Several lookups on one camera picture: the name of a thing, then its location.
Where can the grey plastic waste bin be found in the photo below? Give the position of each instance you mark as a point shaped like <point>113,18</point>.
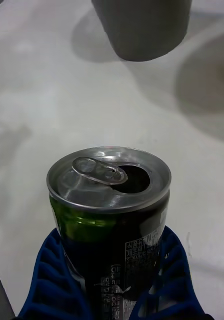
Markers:
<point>141,27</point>

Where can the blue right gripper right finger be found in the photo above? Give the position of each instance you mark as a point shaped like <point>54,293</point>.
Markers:
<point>175,282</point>

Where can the black and green drink can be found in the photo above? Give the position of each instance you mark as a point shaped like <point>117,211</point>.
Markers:
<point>109,225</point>

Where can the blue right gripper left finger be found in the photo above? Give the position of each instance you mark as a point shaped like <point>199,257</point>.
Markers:
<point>49,287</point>

